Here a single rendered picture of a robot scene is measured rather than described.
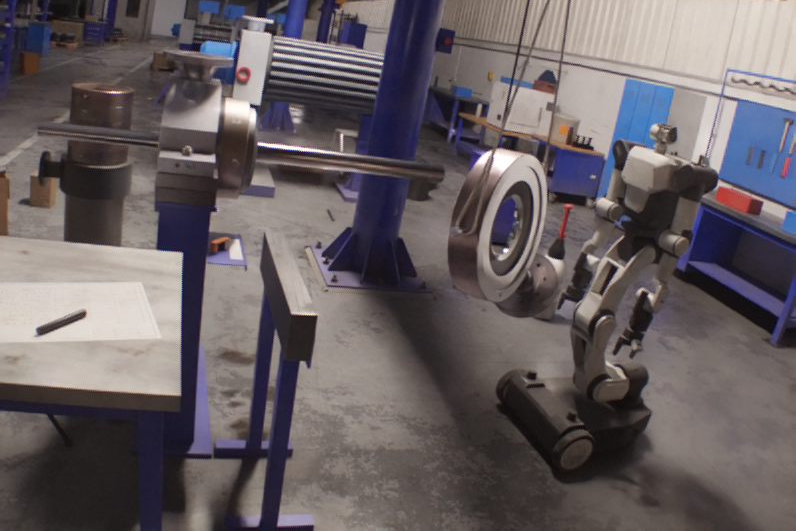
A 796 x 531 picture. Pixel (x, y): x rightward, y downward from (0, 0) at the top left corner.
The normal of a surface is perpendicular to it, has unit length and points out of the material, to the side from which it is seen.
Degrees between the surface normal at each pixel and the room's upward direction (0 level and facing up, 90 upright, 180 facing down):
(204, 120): 45
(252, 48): 90
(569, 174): 90
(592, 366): 90
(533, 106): 90
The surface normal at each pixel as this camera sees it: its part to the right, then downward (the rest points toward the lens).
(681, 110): 0.27, 0.31
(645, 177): -0.93, -0.08
